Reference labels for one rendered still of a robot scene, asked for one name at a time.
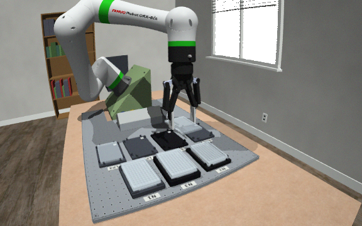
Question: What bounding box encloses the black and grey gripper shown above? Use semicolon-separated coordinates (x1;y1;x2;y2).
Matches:
162;63;201;130

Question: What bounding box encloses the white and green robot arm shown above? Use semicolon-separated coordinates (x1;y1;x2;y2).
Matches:
54;0;198;102

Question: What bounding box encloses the white button panel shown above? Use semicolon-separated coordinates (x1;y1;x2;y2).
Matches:
116;105;168;131

